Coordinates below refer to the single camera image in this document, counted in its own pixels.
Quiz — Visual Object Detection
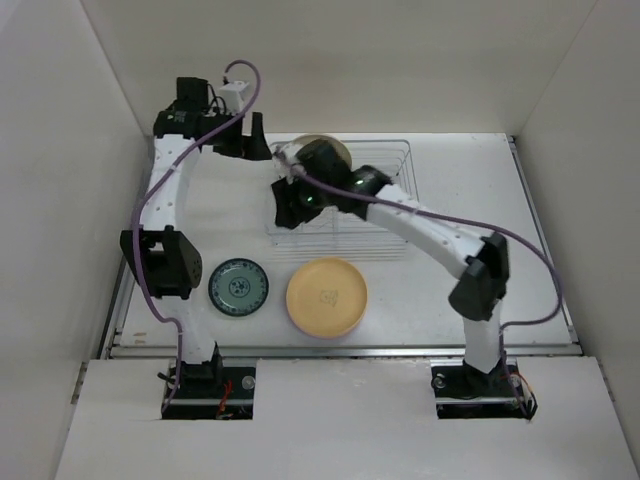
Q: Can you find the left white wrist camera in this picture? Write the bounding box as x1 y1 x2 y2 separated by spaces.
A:
217 80 250 115

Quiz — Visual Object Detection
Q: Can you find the beige plastic plate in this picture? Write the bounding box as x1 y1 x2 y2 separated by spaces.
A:
291 134 353 170

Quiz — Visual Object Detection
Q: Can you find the purple cable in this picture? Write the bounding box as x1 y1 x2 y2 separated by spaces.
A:
269 142 565 419
130 59 264 416

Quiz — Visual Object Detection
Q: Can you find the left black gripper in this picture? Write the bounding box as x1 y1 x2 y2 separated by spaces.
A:
203 106 271 161

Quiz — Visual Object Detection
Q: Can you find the purple plastic plate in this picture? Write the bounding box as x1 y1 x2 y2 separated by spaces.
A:
294 321 359 339

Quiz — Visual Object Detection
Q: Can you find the green patterned small plate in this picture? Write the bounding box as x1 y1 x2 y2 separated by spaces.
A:
207 258 270 318

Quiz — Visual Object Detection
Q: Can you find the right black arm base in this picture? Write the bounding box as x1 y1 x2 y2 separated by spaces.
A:
431 363 538 421

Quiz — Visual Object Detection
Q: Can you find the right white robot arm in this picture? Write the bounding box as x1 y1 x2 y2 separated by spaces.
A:
271 136 510 394

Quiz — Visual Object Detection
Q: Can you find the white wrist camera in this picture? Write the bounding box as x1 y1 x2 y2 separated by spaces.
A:
273 141 305 184
217 80 250 115

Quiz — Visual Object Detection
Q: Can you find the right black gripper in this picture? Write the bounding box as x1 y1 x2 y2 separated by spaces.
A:
271 168 333 229

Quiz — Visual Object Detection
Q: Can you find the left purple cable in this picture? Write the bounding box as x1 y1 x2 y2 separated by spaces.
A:
130 59 264 416

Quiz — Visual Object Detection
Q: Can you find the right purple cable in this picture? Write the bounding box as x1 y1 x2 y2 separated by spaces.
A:
269 142 565 419

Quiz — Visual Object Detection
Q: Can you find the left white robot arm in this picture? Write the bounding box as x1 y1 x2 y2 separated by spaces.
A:
120 77 271 397

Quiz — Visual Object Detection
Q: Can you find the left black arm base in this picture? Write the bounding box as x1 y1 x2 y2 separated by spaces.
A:
158 365 256 421

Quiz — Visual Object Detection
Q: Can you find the white wire dish rack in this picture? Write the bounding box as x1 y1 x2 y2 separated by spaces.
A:
265 138 418 256

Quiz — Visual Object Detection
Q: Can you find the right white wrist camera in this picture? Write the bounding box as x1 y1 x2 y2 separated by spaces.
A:
273 141 305 184

